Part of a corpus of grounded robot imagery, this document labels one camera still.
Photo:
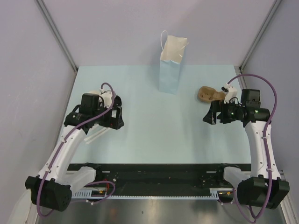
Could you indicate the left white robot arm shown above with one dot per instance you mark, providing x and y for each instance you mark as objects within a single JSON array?
[{"x": 51, "y": 187}]

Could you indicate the aluminium frame post left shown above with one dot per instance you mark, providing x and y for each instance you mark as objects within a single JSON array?
[{"x": 54, "y": 30}]

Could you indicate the brown pulp cup carrier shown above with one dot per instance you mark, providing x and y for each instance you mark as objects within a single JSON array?
[{"x": 209, "y": 94}]

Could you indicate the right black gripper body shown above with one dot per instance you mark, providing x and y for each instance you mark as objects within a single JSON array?
[{"x": 227, "y": 111}]

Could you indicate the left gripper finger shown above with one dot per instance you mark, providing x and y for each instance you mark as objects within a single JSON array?
[
  {"x": 120, "y": 123},
  {"x": 117, "y": 101}
]

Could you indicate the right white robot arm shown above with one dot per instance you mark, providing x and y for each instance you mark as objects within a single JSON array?
[{"x": 263, "y": 187}]

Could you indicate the light blue paper bag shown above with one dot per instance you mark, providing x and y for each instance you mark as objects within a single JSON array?
[{"x": 173, "y": 49}]

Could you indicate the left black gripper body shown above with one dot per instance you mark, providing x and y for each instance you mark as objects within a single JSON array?
[{"x": 107, "y": 120}]

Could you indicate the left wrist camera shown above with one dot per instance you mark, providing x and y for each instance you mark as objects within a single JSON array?
[{"x": 105, "y": 98}]

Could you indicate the aluminium frame post right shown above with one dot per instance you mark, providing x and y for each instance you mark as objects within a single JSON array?
[{"x": 271, "y": 13}]

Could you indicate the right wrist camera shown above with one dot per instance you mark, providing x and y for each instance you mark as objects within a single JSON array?
[{"x": 230, "y": 92}]

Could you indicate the aluminium frame post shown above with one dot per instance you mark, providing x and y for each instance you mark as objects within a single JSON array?
[
  {"x": 271, "y": 13},
  {"x": 54, "y": 30}
]

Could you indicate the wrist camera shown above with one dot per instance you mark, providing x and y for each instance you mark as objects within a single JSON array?
[
  {"x": 105, "y": 98},
  {"x": 230, "y": 92}
]

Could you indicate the stack of paper cups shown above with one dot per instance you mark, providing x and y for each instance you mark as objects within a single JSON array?
[{"x": 95, "y": 92}]

